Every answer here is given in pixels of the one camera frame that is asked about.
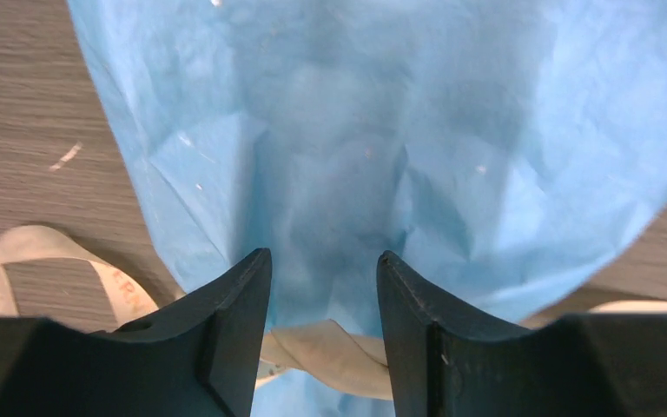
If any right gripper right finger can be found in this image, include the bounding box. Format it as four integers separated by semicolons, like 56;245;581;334
377;251;667;416

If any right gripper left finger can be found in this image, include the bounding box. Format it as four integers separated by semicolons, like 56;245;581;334
0;248;272;416

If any cream printed ribbon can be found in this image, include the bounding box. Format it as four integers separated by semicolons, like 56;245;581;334
0;226;667;402

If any blue paper bouquet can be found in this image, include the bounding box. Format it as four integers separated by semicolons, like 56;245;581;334
66;0;667;417

